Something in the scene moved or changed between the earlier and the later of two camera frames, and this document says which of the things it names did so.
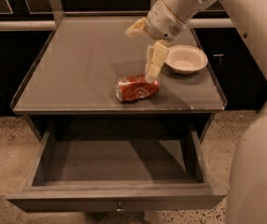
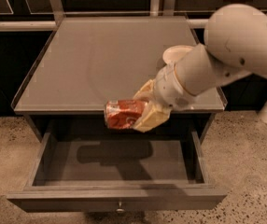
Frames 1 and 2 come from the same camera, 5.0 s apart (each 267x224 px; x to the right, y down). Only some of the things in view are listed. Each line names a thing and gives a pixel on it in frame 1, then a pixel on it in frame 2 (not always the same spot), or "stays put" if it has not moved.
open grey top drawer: [119, 172] stays put
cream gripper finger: [139, 30] → [146, 91]
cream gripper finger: [157, 55] → [151, 117]
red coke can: [135, 88] → [122, 114]
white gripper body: [161, 22] → [170, 87]
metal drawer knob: [119, 210] stays put
